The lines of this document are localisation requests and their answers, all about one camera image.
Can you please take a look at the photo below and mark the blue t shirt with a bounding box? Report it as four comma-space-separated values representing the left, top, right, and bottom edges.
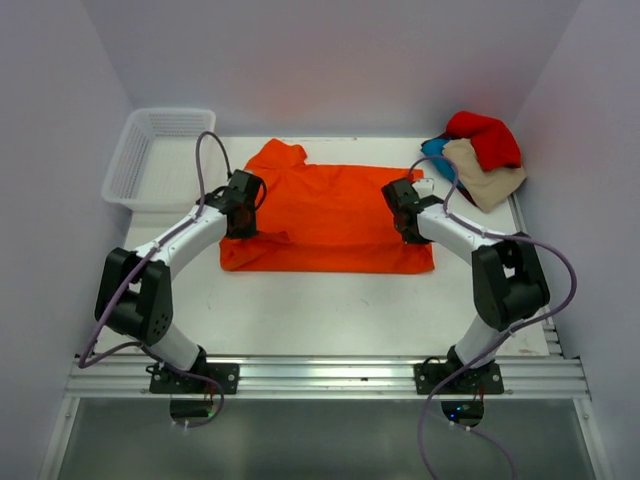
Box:
420, 137, 455, 182

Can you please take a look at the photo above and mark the beige t shirt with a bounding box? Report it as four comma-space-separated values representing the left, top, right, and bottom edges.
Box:
443, 139, 527, 213

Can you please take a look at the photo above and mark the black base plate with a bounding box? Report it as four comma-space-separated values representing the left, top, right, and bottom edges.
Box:
413, 357, 505, 395
145, 362, 240, 395

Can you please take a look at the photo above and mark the orange t shirt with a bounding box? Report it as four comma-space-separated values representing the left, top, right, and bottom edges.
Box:
219, 139, 435, 274

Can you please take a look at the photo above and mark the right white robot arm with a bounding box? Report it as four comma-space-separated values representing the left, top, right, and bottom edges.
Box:
382, 178, 550, 369

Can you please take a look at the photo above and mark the dark maroon t shirt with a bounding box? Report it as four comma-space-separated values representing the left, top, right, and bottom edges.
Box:
457, 187, 477, 206

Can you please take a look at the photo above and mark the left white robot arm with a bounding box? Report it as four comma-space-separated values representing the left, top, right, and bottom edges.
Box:
81, 170, 267, 372

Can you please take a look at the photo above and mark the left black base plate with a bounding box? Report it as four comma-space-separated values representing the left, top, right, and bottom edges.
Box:
145, 362, 240, 395

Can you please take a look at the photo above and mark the aluminium rail frame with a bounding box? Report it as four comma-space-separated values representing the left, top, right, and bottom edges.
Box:
37, 194, 614, 480

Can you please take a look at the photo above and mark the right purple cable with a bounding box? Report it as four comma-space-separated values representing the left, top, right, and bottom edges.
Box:
406, 155, 578, 480

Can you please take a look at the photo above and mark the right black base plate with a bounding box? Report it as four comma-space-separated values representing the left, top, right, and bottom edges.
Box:
413, 357, 505, 395

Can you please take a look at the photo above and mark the white plastic basket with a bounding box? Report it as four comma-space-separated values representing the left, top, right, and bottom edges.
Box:
101, 108, 216, 213

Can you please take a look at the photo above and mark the red t shirt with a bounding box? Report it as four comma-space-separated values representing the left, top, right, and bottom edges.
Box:
443, 111, 522, 172

